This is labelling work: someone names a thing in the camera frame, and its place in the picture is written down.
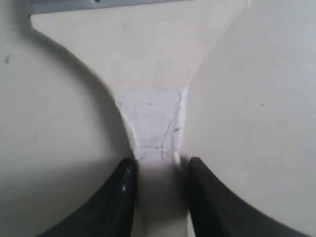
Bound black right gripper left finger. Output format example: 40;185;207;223
40;158;136;237

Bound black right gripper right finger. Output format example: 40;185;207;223
188;157;304;237

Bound wooden paint brush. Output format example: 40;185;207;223
29;0;248;237

